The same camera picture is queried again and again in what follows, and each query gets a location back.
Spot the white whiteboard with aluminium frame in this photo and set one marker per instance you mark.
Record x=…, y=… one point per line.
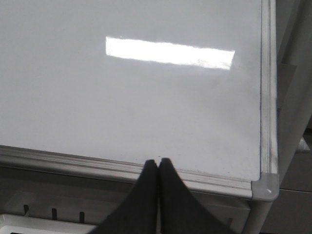
x=97, y=87

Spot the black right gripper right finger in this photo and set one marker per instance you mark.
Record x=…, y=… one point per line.
x=181, y=213

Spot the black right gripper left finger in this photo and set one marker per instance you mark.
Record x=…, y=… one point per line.
x=137, y=214

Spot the white plastic marker tray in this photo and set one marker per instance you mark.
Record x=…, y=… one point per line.
x=16, y=224

